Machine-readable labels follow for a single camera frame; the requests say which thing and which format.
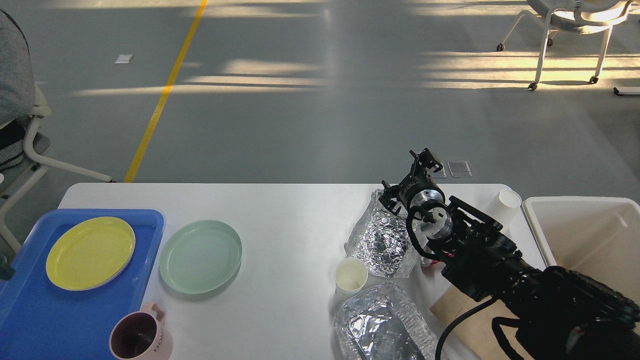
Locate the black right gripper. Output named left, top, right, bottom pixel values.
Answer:
left=378, top=148, right=445, bottom=216

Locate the pink mug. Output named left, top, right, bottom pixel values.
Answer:
left=109, top=301, right=173, bottom=360

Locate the dark teal mug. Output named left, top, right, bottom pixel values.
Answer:
left=0, top=255, right=16, bottom=281

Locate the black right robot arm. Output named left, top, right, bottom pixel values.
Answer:
left=379, top=148, right=639, bottom=360

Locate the clear floor plate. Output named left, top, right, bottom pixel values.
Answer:
left=446, top=161, right=473, bottom=178

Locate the crumpled foil upper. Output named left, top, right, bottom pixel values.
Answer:
left=343, top=189, right=419, bottom=279

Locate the translucent plastic cup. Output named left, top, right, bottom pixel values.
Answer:
left=485, top=189, right=522, bottom=231

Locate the white paper cup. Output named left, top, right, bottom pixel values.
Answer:
left=334, top=257, right=369, bottom=296

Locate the foil container lower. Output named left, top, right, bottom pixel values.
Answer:
left=334, top=282, right=438, bottom=360

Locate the brown paper bag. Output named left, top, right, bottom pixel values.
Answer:
left=430, top=285, right=518, bottom=360

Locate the white plastic bin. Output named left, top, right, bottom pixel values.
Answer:
left=522, top=196, right=640, bottom=301

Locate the light green plate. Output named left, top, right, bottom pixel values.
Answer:
left=158, top=219, right=243, bottom=296

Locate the white office chair right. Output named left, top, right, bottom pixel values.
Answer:
left=496, top=0, right=633, bottom=92

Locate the white floor marker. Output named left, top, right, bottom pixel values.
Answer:
left=114, top=54, right=134, bottom=65

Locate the yellow plate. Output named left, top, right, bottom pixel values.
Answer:
left=45, top=216, right=137, bottom=292

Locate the white chair left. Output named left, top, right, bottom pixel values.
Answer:
left=0, top=85, right=115, bottom=254

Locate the blue plastic tray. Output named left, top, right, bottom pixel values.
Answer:
left=0, top=208, right=165, bottom=360

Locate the person in grey sweater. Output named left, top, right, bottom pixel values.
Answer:
left=0, top=10, right=35, bottom=171

